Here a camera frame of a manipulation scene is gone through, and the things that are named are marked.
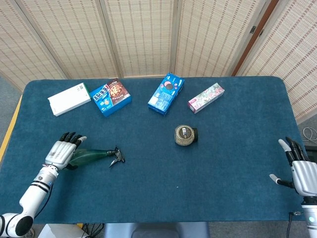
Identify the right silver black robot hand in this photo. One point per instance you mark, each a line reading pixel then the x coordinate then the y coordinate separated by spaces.
pixel 304 177

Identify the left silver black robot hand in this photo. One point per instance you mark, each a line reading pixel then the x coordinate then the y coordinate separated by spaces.
pixel 59 153

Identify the green spray bottle black trigger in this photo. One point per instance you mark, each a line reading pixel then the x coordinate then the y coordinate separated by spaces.
pixel 95 153

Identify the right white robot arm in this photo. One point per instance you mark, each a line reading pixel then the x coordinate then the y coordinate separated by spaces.
pixel 310 218

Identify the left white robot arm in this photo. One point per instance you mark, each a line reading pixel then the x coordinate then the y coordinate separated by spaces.
pixel 34 193

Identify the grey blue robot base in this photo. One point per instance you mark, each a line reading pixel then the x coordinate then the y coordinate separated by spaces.
pixel 156 230

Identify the white rectangular box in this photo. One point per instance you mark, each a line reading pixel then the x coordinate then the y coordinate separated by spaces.
pixel 69 99

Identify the yellow table edge strip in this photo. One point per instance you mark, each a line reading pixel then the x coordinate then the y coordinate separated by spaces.
pixel 10 129

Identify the blue chocolate chip cookie box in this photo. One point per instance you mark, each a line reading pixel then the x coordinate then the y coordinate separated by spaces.
pixel 111 98

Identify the white floor box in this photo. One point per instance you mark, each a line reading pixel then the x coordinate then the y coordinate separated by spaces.
pixel 62 231

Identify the grey shoe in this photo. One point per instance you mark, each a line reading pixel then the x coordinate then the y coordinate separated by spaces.
pixel 31 233

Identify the blue felt table mat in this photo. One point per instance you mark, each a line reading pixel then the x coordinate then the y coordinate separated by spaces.
pixel 158 193

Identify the narrow bamboo folding screen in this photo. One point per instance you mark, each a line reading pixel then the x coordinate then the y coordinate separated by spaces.
pixel 294 62

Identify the blue sandwich cookie box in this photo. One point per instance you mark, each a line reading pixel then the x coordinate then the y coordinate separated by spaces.
pixel 164 95

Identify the glass jar with black lid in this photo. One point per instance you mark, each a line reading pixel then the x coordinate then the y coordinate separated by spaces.
pixel 184 136

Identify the pink floral long box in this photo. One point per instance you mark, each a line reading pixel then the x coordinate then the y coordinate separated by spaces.
pixel 205 98

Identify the wide bamboo folding screen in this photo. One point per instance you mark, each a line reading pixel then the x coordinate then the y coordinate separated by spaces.
pixel 138 37

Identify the black screen hinge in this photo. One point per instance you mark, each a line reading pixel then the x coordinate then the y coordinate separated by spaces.
pixel 252 29

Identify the brown wooden post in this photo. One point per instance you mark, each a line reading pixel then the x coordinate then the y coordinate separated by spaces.
pixel 255 37

